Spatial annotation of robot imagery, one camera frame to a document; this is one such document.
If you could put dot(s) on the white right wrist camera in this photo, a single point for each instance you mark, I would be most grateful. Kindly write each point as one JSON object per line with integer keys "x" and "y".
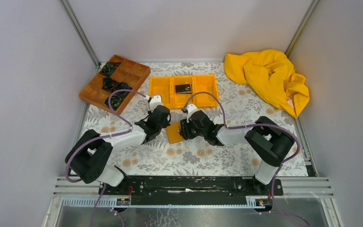
{"x": 190, "y": 110}

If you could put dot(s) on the yellow left bin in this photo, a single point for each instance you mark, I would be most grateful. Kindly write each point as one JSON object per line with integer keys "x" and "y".
{"x": 162, "y": 86}

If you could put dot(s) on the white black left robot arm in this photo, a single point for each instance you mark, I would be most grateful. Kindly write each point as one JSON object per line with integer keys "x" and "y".
{"x": 88, "y": 158}

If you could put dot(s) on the black credit card stack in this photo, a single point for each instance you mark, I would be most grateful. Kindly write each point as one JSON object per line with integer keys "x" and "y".
{"x": 183, "y": 89}

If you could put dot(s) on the yellow middle bin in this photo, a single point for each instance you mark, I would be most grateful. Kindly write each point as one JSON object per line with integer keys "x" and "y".
{"x": 179, "y": 100}

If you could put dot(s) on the yellow crumpled cloth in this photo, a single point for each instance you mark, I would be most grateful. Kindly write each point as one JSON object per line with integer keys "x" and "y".
{"x": 272, "y": 76}

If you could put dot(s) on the floral patterned table mat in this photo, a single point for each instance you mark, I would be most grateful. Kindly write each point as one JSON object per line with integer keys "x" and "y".
{"x": 240, "y": 106}

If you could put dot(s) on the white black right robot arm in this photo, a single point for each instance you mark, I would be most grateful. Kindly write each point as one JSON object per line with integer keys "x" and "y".
{"x": 271, "y": 142}

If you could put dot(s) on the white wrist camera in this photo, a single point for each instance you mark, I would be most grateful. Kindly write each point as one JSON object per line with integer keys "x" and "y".
{"x": 154, "y": 102}
{"x": 190, "y": 110}

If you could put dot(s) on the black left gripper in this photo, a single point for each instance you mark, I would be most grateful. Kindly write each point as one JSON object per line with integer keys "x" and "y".
{"x": 166, "y": 124}

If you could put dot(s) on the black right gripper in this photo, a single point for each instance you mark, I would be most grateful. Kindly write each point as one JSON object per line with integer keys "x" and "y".
{"x": 185, "y": 129}

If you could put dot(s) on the yellow right bin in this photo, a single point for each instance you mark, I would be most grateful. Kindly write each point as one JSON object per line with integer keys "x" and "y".
{"x": 205, "y": 83}

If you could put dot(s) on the orange compartment tray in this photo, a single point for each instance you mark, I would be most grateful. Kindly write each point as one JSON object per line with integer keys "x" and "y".
{"x": 117, "y": 73}

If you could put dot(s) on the yellow bin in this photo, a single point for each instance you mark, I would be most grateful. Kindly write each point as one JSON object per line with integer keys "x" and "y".
{"x": 179, "y": 100}
{"x": 162, "y": 86}
{"x": 205, "y": 83}

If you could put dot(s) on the aluminium frame rail front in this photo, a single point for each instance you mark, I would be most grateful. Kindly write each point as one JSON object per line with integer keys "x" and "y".
{"x": 81, "y": 194}

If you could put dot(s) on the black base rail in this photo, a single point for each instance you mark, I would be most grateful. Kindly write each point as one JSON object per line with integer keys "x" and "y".
{"x": 193, "y": 190}

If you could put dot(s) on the yellow leather card holder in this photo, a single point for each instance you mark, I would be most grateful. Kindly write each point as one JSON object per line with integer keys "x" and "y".
{"x": 173, "y": 133}

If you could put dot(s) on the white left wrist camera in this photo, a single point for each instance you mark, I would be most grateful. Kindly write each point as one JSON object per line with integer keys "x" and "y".
{"x": 154, "y": 102}

